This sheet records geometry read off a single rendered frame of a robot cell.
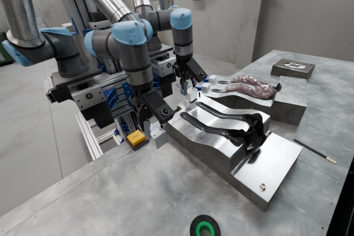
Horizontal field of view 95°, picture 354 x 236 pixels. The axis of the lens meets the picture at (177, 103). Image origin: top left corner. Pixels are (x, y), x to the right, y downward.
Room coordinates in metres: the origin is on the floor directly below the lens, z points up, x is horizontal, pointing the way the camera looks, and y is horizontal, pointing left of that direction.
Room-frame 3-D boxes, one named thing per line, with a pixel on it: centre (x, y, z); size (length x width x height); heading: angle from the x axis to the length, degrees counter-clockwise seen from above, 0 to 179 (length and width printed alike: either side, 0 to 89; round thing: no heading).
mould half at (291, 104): (0.75, -0.40, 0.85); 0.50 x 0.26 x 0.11; 54
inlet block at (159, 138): (0.45, 0.11, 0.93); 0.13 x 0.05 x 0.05; 37
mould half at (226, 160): (0.47, -0.16, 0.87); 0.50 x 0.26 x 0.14; 37
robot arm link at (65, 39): (0.88, 0.55, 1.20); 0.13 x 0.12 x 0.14; 146
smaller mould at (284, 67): (0.97, -0.79, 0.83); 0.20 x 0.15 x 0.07; 37
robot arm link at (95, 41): (0.50, 0.17, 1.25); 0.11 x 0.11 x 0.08; 56
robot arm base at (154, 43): (1.16, 0.13, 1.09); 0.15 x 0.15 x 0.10
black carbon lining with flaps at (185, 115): (0.49, -0.16, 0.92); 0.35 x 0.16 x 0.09; 37
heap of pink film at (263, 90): (0.75, -0.39, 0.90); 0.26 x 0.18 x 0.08; 54
